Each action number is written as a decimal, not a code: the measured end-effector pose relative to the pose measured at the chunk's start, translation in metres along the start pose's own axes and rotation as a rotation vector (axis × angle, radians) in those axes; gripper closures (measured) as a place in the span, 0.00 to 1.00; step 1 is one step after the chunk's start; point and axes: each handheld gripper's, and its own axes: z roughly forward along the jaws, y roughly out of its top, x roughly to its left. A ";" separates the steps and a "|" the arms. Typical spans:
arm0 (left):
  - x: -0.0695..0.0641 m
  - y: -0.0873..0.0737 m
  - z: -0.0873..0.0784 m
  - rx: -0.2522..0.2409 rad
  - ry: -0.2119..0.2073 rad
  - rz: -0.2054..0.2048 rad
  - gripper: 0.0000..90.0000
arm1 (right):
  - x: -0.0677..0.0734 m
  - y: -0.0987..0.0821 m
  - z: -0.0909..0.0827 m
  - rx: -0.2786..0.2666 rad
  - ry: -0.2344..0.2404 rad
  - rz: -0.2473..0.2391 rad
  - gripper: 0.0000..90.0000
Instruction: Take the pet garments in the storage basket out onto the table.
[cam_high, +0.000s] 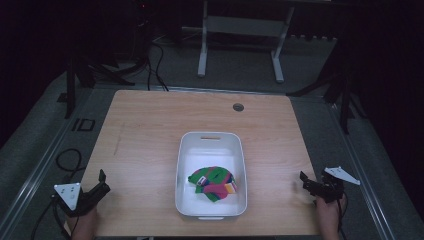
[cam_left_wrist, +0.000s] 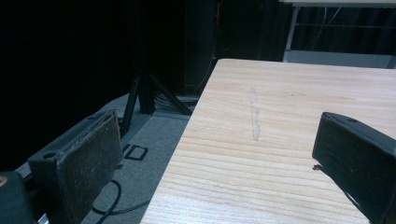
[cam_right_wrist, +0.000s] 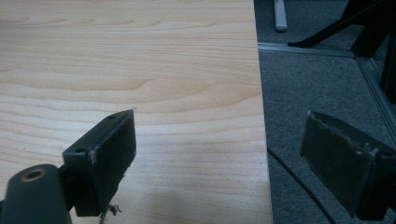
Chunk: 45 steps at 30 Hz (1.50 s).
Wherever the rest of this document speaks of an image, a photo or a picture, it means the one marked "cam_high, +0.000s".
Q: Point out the metal floor rail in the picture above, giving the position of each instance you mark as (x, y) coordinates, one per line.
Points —
(33, 176)
(363, 186)

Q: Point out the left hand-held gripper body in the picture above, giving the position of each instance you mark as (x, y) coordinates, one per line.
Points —
(67, 196)

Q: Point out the white metal stand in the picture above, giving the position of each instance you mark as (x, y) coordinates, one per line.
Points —
(245, 26)

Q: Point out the white plastic bin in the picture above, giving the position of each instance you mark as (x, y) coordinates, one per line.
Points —
(200, 156)

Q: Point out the black metal stand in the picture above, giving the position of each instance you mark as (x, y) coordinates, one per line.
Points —
(345, 100)
(71, 83)

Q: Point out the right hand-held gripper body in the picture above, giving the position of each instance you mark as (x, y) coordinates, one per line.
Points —
(330, 188)

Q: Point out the person's right hand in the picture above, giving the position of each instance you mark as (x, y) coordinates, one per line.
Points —
(328, 211)

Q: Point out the person's left hand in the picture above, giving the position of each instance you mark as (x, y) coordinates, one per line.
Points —
(84, 220)

